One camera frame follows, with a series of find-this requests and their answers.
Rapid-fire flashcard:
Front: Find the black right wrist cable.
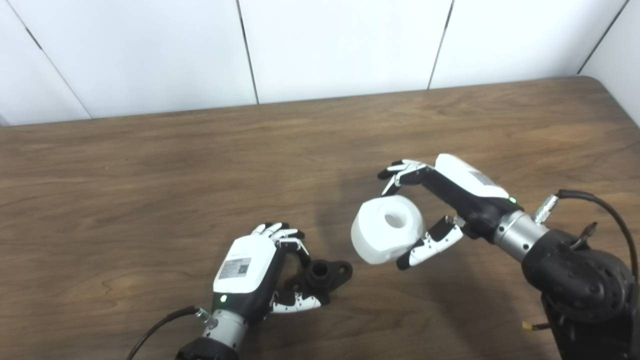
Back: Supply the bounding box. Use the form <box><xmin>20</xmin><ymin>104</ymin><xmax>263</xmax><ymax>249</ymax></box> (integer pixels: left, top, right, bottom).
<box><xmin>534</xmin><ymin>189</ymin><xmax>640</xmax><ymax>286</ymax></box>

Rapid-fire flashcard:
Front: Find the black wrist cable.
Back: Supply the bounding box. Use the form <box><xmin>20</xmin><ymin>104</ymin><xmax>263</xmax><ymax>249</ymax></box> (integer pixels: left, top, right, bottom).
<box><xmin>125</xmin><ymin>306</ymin><xmax>208</xmax><ymax>360</ymax></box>
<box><xmin>534</xmin><ymin>189</ymin><xmax>640</xmax><ymax>286</ymax></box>

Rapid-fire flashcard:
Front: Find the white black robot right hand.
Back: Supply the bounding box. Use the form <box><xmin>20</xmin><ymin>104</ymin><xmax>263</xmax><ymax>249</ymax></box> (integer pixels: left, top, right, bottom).
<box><xmin>377</xmin><ymin>153</ymin><xmax>518</xmax><ymax>271</ymax></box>

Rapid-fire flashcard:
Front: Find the round white piece with holes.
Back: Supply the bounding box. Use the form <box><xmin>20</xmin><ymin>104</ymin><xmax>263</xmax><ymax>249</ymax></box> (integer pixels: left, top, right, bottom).
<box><xmin>351</xmin><ymin>195</ymin><xmax>426</xmax><ymax>265</ymax></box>

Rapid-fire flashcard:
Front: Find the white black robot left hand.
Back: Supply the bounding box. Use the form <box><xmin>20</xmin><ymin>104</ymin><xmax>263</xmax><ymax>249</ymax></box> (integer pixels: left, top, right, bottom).
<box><xmin>212</xmin><ymin>222</ymin><xmax>322</xmax><ymax>321</ymax></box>

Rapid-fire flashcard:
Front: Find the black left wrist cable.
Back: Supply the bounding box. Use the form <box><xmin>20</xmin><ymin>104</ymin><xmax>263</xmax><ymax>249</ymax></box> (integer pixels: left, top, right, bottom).
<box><xmin>125</xmin><ymin>306</ymin><xmax>208</xmax><ymax>360</ymax></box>

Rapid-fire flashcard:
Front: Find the black flanged holder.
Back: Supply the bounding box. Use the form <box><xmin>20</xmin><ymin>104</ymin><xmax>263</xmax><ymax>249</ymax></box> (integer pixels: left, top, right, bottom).
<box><xmin>285</xmin><ymin>260</ymin><xmax>354</xmax><ymax>306</ymax></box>

